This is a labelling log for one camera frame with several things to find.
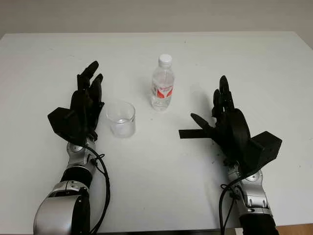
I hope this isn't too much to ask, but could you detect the clear glass cup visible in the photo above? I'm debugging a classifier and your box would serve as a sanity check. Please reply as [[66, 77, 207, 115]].
[[106, 100, 136, 139]]

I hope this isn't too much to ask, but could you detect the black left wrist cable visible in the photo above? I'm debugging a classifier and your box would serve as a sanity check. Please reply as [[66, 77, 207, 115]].
[[82, 143, 111, 234]]

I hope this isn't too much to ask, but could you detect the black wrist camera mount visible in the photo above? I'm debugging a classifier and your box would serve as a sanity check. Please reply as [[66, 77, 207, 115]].
[[242, 131, 283, 177], [47, 107, 87, 145]]

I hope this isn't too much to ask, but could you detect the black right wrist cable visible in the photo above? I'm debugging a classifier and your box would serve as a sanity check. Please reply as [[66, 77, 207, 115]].
[[219, 176, 246, 235]]

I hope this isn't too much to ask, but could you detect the clear plastic water bottle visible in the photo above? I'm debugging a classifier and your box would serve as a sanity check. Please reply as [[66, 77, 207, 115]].
[[151, 54, 176, 112]]

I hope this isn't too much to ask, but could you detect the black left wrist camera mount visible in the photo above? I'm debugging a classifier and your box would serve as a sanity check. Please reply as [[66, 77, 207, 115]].
[[47, 107, 87, 145]]

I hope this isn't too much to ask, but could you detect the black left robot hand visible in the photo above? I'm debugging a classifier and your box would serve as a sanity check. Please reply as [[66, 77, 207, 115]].
[[70, 60, 105, 142]]

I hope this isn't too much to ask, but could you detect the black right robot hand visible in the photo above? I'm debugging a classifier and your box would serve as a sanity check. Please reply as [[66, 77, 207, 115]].
[[190, 75, 252, 167]]

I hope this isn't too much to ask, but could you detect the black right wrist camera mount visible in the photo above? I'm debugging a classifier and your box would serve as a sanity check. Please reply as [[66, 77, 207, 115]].
[[242, 131, 283, 177]]

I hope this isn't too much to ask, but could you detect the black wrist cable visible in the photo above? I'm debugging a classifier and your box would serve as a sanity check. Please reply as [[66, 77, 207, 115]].
[[219, 176, 246, 235], [82, 143, 111, 234]]

